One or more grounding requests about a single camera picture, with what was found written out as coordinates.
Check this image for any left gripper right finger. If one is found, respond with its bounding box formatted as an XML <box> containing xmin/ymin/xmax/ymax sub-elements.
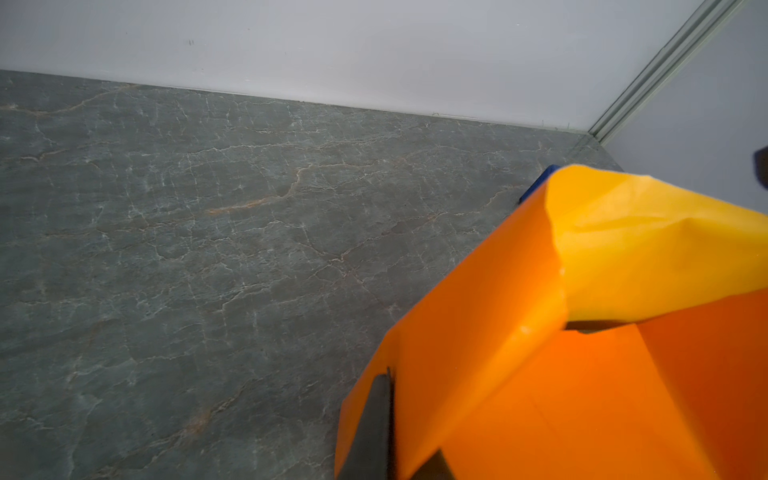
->
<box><xmin>411</xmin><ymin>449</ymin><xmax>455</xmax><ymax>480</ymax></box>

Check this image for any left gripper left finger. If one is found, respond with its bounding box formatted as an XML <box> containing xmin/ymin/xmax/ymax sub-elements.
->
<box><xmin>337</xmin><ymin>372</ymin><xmax>393</xmax><ymax>480</ymax></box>

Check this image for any blue tape dispenser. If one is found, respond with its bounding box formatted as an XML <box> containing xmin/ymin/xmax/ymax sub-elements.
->
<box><xmin>518</xmin><ymin>164</ymin><xmax>561</xmax><ymax>204</ymax></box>

